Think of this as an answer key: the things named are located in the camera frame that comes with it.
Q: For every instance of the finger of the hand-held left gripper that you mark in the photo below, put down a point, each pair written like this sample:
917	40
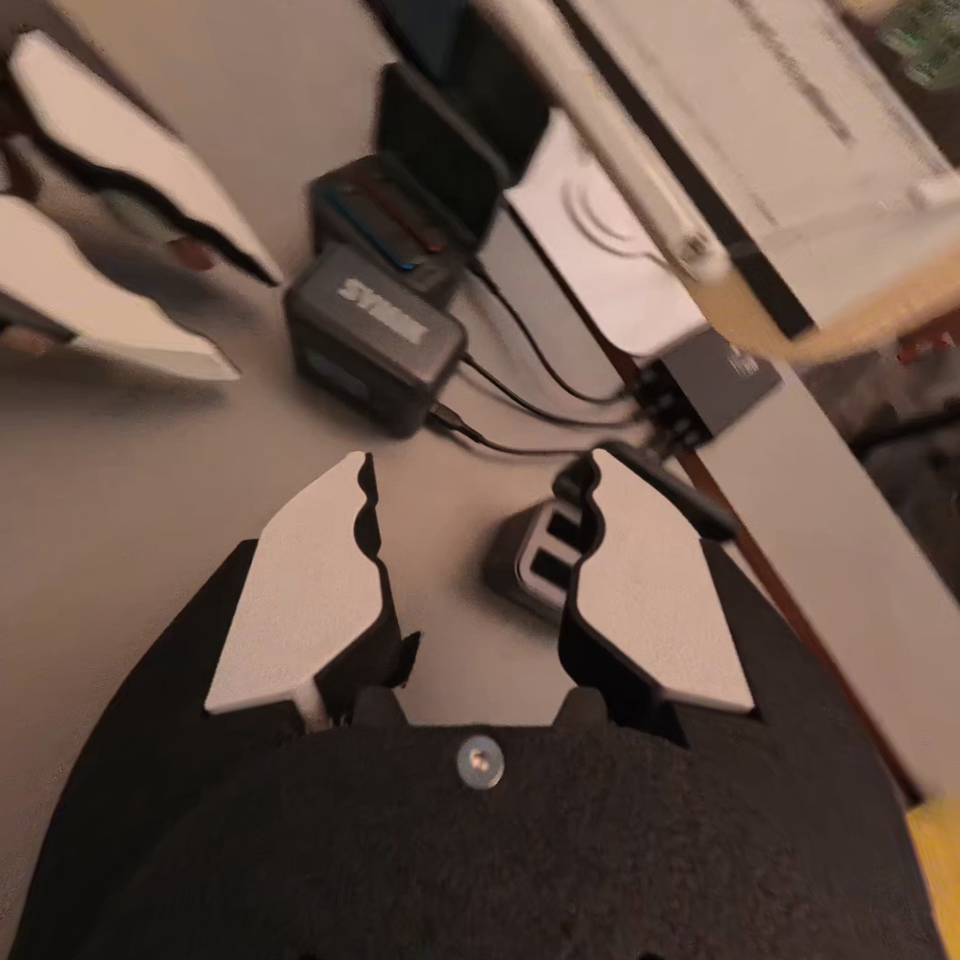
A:
67	300
112	135

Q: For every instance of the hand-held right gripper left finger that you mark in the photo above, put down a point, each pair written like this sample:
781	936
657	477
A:
300	592

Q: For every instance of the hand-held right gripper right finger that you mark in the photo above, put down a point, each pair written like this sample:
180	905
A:
660	600

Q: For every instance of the black battery charger case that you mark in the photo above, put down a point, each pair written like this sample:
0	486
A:
517	112
360	352
506	562
442	150

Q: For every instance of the blue striped black battery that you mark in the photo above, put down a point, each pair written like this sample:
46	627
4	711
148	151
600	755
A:
367	229

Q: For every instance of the black charging hub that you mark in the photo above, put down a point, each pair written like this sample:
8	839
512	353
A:
712	382

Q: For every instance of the red striped black battery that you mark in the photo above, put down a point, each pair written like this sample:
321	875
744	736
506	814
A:
409	217

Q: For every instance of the wooden display board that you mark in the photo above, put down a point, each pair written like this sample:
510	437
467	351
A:
825	330

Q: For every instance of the dark flat tablet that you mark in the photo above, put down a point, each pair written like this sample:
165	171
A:
431	34

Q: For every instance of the white round stand disc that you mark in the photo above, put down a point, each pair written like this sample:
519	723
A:
607	217

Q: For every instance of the white board ledge bar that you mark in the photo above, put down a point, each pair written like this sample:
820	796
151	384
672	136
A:
600	112

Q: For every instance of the paper instruction sheet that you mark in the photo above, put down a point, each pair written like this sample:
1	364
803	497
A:
750	112

